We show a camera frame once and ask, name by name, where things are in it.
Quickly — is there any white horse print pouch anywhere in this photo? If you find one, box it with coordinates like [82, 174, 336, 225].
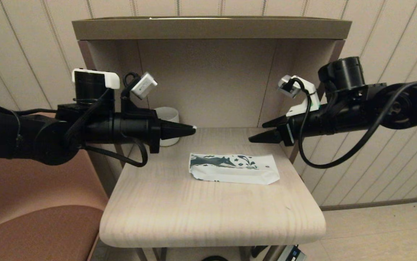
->
[188, 153, 280, 185]

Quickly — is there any white ribbed ceramic mug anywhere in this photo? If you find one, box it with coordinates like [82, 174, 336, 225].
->
[155, 107, 180, 147]

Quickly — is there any beige wooden hutch desk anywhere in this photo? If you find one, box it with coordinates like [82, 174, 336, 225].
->
[72, 16, 352, 261]

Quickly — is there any grey box with blue label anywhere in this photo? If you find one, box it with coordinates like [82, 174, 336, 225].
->
[277, 244, 307, 261]

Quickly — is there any brown upholstered chair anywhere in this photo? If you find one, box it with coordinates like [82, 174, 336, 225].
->
[0, 112, 109, 261]

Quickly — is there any thick black right camera cable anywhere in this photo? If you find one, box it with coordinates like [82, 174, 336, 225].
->
[284, 77, 417, 170]

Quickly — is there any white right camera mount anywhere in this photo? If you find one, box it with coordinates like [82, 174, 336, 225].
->
[286, 75, 320, 117]

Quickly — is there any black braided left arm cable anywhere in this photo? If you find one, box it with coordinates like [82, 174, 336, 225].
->
[83, 137, 148, 168]

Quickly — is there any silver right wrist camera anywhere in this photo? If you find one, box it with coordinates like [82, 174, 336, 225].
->
[278, 75, 301, 98]

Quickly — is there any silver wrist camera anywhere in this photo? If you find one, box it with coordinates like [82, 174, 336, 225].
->
[130, 72, 158, 100]
[278, 75, 301, 98]

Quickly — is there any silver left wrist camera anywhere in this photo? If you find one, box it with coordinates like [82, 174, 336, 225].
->
[130, 72, 158, 100]

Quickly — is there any black left camera plug cable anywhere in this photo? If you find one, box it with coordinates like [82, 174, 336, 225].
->
[122, 72, 141, 98]

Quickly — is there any brown wall baseboard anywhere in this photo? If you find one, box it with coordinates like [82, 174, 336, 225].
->
[319, 195, 417, 211]

